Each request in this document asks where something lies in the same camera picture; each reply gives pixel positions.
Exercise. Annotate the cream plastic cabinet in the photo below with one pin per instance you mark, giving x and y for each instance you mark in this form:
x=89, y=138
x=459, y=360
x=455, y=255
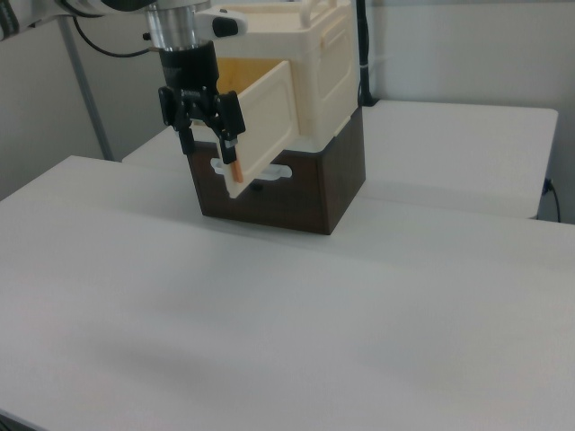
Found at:
x=307, y=85

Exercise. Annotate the dark brown wooden box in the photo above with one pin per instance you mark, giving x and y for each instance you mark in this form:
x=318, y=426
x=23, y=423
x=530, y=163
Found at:
x=278, y=206

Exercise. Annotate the cream cabinet door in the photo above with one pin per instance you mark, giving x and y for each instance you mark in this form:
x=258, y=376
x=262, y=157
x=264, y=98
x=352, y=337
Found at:
x=269, y=116

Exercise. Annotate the black camera stand pole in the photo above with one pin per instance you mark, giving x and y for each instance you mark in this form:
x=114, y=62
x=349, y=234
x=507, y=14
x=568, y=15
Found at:
x=365, y=40

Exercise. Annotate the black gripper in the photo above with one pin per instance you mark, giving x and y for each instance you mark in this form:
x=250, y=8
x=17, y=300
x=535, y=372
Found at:
x=191, y=72

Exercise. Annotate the grey metal post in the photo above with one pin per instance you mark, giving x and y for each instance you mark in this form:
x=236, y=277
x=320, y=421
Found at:
x=87, y=90

